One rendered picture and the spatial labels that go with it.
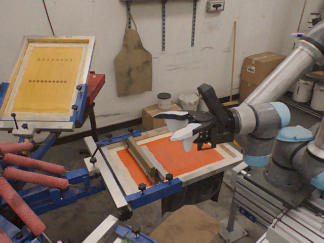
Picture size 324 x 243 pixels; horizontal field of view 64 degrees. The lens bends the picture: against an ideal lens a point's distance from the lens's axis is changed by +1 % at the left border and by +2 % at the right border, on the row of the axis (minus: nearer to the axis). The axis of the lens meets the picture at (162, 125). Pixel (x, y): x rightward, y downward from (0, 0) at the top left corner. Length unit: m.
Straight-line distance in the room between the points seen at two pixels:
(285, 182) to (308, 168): 0.17
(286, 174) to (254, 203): 0.24
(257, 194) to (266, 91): 0.54
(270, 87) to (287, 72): 0.06
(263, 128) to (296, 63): 0.25
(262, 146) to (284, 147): 0.30
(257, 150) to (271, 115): 0.11
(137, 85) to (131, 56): 0.41
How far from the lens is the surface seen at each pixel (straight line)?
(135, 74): 3.58
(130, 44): 3.47
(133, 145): 1.65
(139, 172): 1.59
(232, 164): 1.66
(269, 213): 1.28
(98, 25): 3.35
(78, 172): 1.53
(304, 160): 1.01
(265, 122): 0.72
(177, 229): 2.50
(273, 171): 1.14
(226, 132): 0.70
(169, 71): 3.87
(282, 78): 0.88
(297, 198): 1.14
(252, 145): 0.77
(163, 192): 1.43
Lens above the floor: 2.00
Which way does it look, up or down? 31 degrees down
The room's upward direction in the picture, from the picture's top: straight up
